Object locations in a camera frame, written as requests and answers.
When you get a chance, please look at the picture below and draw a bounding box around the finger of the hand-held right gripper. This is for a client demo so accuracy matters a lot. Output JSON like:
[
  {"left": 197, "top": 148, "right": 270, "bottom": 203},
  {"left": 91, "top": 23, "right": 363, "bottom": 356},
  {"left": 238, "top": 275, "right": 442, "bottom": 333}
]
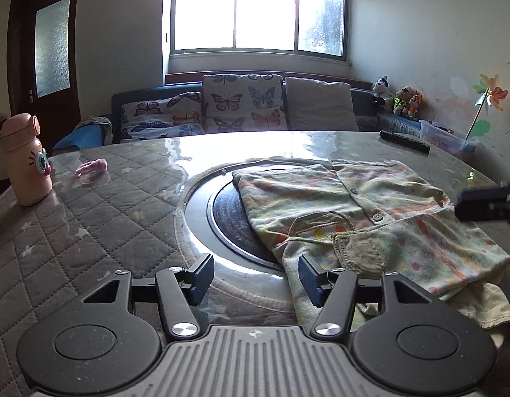
[{"left": 455, "top": 178, "right": 510, "bottom": 226}]

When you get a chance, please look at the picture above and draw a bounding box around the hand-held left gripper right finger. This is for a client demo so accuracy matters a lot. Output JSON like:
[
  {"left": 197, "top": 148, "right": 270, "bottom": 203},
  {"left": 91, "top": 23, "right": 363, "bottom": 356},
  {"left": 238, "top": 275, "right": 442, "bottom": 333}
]
[{"left": 298, "top": 255, "right": 446, "bottom": 340}]

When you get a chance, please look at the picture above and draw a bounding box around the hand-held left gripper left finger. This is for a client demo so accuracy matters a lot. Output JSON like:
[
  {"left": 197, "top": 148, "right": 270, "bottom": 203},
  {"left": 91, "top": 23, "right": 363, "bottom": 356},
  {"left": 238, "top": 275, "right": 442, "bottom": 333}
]
[{"left": 81, "top": 253, "right": 215, "bottom": 340}]

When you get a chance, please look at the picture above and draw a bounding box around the pastel patterned child's jacket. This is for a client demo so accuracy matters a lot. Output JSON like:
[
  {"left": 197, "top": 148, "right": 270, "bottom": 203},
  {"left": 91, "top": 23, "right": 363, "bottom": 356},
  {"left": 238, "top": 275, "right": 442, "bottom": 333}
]
[{"left": 232, "top": 156, "right": 510, "bottom": 350}]

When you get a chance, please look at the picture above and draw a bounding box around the black round hotplate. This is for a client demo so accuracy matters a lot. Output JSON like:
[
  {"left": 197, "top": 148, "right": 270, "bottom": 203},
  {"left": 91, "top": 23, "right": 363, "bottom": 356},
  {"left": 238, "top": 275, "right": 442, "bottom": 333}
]
[{"left": 207, "top": 182, "right": 286, "bottom": 271}]

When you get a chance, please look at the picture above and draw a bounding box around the clear plastic storage box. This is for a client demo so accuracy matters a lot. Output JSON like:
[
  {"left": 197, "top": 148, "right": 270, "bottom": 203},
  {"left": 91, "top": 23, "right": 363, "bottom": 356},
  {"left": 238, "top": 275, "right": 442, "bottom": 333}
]
[{"left": 419, "top": 119, "right": 481, "bottom": 158}]

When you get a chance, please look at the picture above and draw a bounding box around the black remote control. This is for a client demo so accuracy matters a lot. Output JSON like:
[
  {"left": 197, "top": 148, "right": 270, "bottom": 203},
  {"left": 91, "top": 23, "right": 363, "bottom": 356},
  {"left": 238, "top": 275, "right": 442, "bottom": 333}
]
[{"left": 379, "top": 130, "right": 432, "bottom": 154}]

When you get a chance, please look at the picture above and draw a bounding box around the colourful pinwheel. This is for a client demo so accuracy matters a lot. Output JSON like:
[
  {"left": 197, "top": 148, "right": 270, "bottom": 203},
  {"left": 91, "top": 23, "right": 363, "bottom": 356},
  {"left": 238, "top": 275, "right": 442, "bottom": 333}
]
[{"left": 465, "top": 73, "right": 509, "bottom": 140}]

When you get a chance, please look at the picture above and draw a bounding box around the blue patterned sofa cover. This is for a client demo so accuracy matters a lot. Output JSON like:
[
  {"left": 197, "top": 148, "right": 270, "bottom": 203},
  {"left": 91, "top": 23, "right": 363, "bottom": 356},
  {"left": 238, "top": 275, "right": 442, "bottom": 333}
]
[{"left": 379, "top": 112, "right": 423, "bottom": 133}]

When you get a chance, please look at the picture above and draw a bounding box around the orange fox plush toy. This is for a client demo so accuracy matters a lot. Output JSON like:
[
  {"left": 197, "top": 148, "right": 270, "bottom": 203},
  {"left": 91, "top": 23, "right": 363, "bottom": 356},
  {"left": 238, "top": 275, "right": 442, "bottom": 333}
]
[{"left": 406, "top": 90, "right": 424, "bottom": 121}]

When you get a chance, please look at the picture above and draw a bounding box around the black and white plush toy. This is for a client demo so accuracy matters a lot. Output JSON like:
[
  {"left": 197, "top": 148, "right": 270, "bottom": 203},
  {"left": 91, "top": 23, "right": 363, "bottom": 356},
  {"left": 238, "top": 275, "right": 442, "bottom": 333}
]
[{"left": 373, "top": 75, "right": 394, "bottom": 110}]

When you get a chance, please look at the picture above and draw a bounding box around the small pink toy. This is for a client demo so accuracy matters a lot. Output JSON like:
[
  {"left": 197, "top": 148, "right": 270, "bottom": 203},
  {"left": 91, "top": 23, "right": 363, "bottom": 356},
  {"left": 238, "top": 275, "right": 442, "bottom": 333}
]
[{"left": 75, "top": 158, "right": 108, "bottom": 178}]

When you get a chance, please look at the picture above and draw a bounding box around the long butterfly print pillow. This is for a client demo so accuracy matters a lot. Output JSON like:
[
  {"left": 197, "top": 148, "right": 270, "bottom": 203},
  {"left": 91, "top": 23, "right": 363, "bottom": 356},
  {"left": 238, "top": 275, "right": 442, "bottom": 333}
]
[{"left": 120, "top": 91, "right": 206, "bottom": 143}]

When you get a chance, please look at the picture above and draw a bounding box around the plain grey pillow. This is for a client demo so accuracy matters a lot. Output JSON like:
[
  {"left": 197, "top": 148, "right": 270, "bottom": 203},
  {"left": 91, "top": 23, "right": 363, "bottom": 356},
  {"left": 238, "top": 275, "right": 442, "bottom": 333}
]
[{"left": 285, "top": 76, "right": 360, "bottom": 132}]

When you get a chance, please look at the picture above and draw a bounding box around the square butterfly print pillow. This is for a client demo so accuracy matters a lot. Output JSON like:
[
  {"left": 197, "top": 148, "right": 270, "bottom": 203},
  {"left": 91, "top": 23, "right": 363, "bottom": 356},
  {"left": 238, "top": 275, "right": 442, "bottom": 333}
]
[{"left": 202, "top": 73, "right": 288, "bottom": 133}]

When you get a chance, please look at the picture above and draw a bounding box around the blue cloth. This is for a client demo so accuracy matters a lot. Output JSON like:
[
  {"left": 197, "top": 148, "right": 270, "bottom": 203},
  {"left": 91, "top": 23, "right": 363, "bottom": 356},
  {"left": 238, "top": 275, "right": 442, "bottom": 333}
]
[{"left": 52, "top": 126, "right": 104, "bottom": 150}]

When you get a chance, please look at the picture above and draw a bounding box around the grey cloth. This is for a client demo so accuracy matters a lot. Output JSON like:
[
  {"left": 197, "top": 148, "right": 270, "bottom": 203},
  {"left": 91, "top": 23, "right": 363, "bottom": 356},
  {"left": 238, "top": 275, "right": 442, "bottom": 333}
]
[{"left": 75, "top": 116, "right": 114, "bottom": 143}]

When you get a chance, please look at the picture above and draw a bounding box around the dark blue sofa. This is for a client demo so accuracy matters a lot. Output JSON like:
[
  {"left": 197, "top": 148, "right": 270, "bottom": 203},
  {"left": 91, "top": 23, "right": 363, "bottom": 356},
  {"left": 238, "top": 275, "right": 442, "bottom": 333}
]
[{"left": 52, "top": 78, "right": 425, "bottom": 147}]

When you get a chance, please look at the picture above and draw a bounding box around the pink cartoon water bottle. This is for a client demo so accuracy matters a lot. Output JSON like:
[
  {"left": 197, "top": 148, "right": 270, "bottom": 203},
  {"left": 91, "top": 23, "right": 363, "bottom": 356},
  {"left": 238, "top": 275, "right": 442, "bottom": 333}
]
[{"left": 0, "top": 113, "right": 54, "bottom": 206}]

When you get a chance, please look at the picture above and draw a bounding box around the large window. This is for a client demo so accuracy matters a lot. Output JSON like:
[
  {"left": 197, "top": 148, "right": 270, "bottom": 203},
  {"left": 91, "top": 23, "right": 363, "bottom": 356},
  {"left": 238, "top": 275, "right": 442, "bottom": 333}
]
[{"left": 164, "top": 0, "right": 352, "bottom": 63}]

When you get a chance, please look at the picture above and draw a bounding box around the dark wooden door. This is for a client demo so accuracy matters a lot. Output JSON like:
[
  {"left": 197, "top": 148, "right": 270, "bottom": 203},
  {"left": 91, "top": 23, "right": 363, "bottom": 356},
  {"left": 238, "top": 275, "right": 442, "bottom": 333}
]
[{"left": 7, "top": 0, "right": 82, "bottom": 133}]

